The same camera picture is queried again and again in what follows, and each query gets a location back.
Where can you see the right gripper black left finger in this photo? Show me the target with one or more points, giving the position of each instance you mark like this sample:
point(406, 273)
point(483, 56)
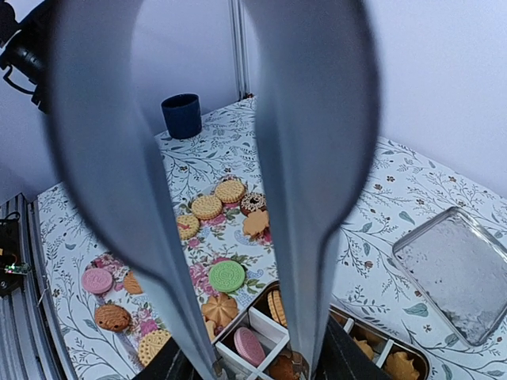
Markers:
point(169, 364)

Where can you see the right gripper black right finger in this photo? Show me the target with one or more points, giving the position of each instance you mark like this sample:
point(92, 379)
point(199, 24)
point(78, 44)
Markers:
point(343, 359)

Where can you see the metal divided cookie tin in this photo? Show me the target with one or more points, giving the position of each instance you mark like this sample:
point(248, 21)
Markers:
point(290, 323)

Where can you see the metal serving tongs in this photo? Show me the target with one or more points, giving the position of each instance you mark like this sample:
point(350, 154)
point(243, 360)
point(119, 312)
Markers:
point(309, 143)

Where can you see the swirl orange cookie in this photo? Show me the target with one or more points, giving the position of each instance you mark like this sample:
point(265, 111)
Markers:
point(221, 309)

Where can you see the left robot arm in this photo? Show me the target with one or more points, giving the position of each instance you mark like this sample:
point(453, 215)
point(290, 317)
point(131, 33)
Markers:
point(25, 46)

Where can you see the floral tablecloth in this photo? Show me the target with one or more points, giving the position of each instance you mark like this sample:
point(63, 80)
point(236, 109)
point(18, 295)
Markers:
point(404, 190)

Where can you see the pink green round cookie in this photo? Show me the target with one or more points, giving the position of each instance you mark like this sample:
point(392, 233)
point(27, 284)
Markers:
point(226, 276)

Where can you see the red mark round cookie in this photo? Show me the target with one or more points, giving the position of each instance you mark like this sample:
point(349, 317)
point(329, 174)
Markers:
point(188, 226)

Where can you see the floral cookie tray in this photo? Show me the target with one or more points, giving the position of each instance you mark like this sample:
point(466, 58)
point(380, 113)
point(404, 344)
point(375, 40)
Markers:
point(131, 322)

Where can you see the metal tin lid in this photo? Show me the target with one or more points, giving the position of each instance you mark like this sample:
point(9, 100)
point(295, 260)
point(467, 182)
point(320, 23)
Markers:
point(460, 268)

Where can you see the chocolate donut cookie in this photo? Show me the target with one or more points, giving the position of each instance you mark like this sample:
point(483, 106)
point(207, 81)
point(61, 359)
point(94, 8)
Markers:
point(251, 202)

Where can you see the dark blue cup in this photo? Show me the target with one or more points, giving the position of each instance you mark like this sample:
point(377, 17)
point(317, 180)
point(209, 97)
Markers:
point(182, 115)

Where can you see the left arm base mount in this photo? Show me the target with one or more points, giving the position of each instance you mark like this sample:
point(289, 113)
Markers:
point(13, 270)

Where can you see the left aluminium frame post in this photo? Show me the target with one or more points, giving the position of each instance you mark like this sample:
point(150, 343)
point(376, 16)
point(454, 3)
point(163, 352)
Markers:
point(240, 49)

